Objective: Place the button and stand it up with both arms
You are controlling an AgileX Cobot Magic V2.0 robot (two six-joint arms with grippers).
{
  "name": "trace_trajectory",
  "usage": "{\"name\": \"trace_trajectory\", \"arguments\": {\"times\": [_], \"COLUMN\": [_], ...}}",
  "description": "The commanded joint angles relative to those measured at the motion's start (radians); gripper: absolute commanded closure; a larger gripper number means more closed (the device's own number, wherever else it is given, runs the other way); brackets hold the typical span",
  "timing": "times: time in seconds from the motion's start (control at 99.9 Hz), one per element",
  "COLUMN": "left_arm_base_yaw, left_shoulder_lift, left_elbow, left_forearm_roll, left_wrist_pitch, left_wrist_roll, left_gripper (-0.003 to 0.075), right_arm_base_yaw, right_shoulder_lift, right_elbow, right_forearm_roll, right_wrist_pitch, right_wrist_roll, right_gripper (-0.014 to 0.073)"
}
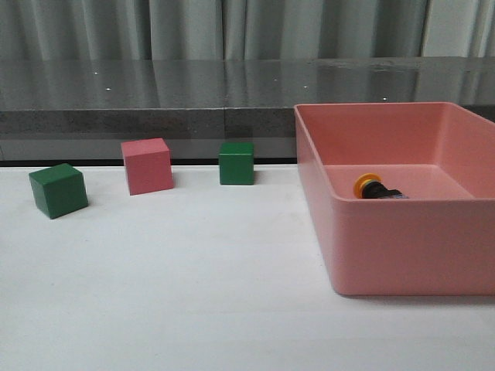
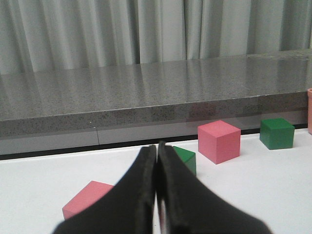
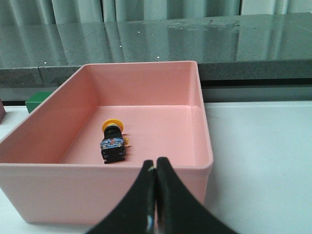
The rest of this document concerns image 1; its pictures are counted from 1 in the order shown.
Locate yellow push button switch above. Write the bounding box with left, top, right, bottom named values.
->
left=353, top=173, right=408, bottom=199

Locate right green wooden cube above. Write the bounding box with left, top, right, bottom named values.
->
left=218, top=142, right=254, bottom=185

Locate green wooden cube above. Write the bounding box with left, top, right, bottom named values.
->
left=29, top=163, right=89, bottom=220
left=218, top=142, right=254, bottom=185

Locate pink wooden cube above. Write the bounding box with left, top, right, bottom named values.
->
left=121, top=138, right=174, bottom=196

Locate left green wooden cube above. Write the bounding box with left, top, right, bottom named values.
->
left=29, top=163, right=89, bottom=220

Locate pink plastic bin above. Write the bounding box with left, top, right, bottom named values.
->
left=295, top=102, right=494, bottom=295

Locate grey granite ledge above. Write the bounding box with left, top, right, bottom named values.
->
left=1, top=57, right=494, bottom=165

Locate grey-green curtain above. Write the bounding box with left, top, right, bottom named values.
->
left=1, top=1, right=494, bottom=60

